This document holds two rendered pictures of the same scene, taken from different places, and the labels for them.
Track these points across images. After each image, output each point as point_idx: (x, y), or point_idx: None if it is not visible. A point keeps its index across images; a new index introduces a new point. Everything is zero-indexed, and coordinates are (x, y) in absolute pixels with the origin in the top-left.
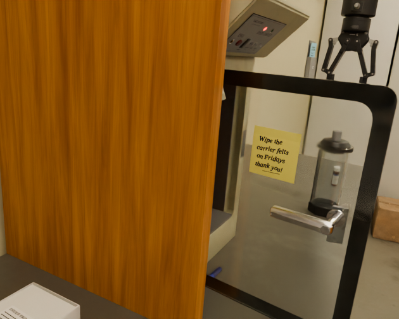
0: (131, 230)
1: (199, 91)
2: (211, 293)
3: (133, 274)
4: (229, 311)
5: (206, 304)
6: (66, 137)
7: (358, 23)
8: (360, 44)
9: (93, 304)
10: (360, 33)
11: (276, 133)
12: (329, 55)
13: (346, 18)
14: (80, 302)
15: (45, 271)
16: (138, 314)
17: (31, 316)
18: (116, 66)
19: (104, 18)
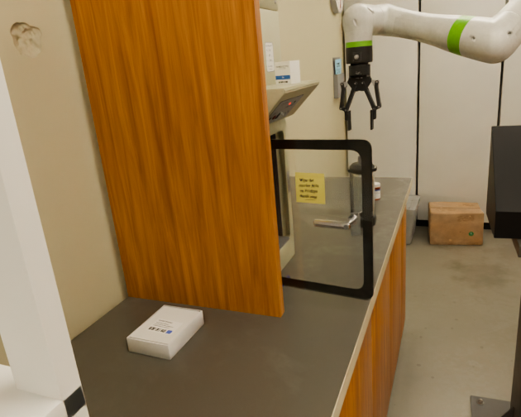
0: (226, 255)
1: (258, 159)
2: (285, 292)
3: (232, 285)
4: (300, 299)
5: (284, 299)
6: (169, 202)
7: (360, 69)
8: (365, 84)
9: (207, 313)
10: (364, 76)
11: (308, 174)
12: (342, 96)
13: (350, 66)
14: None
15: (164, 301)
16: (240, 312)
17: (174, 321)
18: (200, 150)
19: (187, 122)
